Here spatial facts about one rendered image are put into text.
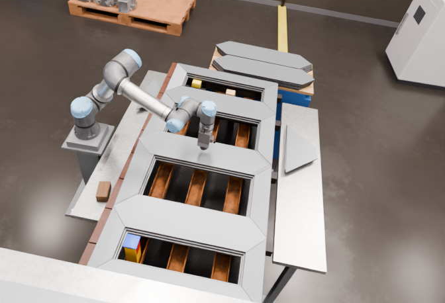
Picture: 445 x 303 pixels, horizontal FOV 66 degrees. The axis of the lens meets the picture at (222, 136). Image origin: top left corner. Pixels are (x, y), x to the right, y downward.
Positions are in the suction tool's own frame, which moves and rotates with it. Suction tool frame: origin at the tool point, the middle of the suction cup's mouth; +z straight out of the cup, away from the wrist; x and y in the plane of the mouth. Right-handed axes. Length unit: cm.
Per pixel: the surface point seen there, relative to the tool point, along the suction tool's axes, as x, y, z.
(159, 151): 23.0, -7.7, 3.7
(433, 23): -188, 253, 8
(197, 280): -15, -70, 4
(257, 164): -31.5, 0.5, 3.7
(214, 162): -8.1, -5.6, 3.7
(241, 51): -3, 110, 4
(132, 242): 16, -63, 0
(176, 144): 15.7, 0.4, 3.7
